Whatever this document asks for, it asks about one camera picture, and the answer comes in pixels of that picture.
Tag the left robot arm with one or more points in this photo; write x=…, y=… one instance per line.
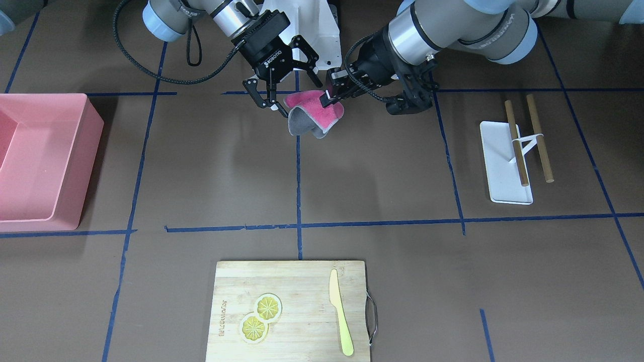
x=501, y=31

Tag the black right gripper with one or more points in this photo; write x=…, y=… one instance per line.
x=272, y=56

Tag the lemon slice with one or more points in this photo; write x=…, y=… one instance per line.
x=252, y=329
x=268, y=308

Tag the yellow plastic knife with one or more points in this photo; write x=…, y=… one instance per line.
x=346, y=342

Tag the white towel rack tray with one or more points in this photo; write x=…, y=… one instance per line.
x=501, y=168

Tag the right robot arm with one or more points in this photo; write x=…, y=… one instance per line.
x=170, y=20

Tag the pink plastic bin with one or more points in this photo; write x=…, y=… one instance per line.
x=49, y=144

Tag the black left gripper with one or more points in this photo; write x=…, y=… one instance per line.
x=373, y=59

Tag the pink and grey cloth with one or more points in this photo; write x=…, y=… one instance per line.
x=306, y=114

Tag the bamboo cutting board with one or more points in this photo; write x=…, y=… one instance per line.
x=307, y=329

